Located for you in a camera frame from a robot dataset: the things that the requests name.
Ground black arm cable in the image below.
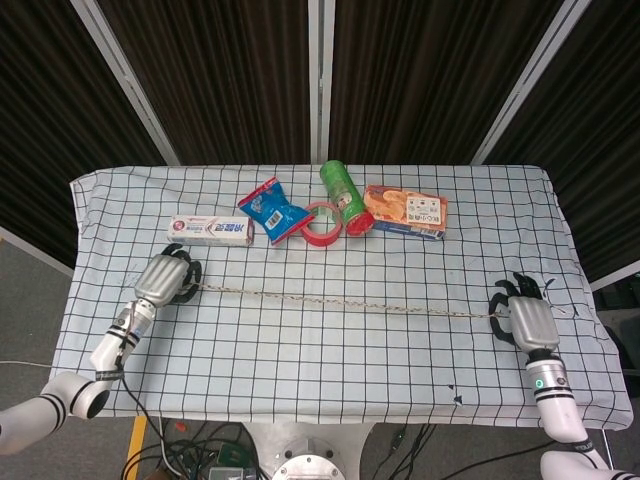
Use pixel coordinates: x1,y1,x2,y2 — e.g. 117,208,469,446
115,344,169,451

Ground red tape roll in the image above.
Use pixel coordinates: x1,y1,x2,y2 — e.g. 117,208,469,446
301,201,345,248

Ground beige braided rope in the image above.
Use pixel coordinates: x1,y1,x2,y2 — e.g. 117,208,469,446
187,282,569,321

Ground blue snack bag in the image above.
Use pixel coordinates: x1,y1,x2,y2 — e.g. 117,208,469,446
236,176,315,246

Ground orange and blue cracker box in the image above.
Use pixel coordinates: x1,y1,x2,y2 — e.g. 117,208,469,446
363,184,449,241

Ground grey metal partition post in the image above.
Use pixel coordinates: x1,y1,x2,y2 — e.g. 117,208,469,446
472,0,581,165
69,0,180,166
307,0,335,165

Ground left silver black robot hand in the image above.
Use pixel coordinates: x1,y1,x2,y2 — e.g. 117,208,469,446
133,243,204,307

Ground black floor cable bundle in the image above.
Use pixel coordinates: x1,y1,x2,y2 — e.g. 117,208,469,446
122,419,261,480

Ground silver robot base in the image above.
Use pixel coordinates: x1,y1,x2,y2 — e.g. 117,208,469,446
242,422,381,480

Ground white black-checked tablecloth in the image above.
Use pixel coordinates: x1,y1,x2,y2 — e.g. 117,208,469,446
69,163,635,432

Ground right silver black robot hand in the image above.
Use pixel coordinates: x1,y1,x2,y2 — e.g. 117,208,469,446
488,272,561,354

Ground white toothpaste box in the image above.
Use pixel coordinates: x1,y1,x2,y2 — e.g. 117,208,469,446
167,214,255,247

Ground green chip can red lid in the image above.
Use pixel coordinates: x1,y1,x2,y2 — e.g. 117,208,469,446
319,159,376,237

